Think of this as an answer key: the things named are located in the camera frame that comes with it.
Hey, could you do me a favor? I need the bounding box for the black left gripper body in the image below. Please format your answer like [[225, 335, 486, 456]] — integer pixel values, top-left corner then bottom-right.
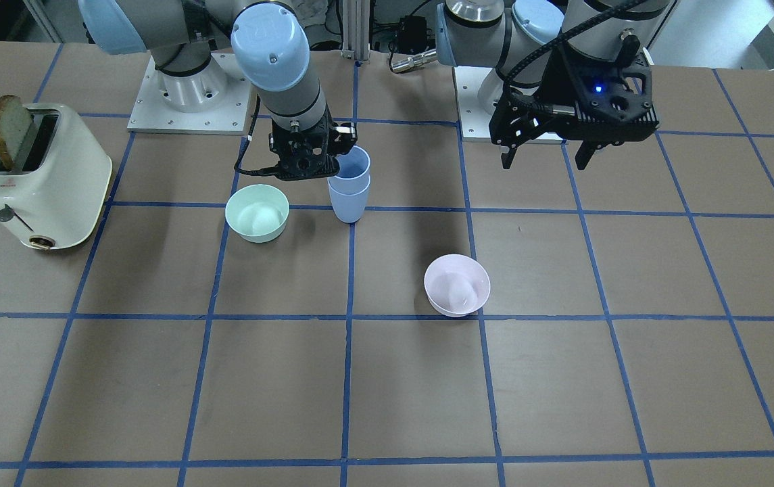
[[489, 41, 660, 150]]

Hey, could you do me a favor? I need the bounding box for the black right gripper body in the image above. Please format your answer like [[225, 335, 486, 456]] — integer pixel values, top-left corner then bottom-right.
[[267, 116, 357, 181]]

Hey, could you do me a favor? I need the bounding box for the blue cup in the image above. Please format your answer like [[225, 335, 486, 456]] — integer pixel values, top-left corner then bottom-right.
[[327, 145, 371, 195], [328, 178, 370, 224]]

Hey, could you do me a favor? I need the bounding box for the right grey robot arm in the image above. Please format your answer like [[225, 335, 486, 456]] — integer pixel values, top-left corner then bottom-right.
[[78, 1, 357, 181]]

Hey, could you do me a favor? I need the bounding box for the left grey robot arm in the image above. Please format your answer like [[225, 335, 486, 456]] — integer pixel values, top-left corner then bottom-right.
[[436, 1, 669, 170]]

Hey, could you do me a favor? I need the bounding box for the mint green bowl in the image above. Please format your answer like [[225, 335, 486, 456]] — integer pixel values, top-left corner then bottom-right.
[[224, 184, 290, 244]]

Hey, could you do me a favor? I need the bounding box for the pink bowl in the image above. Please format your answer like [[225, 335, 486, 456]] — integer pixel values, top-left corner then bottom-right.
[[423, 254, 491, 318]]

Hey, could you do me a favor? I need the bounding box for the cream toaster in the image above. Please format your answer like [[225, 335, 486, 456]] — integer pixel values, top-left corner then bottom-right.
[[0, 103, 114, 250]]

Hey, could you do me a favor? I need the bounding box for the bread slice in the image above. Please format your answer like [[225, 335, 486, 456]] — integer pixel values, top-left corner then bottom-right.
[[0, 95, 34, 172]]

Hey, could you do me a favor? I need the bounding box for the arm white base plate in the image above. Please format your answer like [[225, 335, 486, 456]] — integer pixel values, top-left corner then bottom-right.
[[454, 66, 503, 143], [127, 53, 253, 135]]

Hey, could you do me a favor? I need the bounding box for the black braided cable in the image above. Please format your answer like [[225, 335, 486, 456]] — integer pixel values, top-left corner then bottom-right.
[[503, 0, 651, 102]]

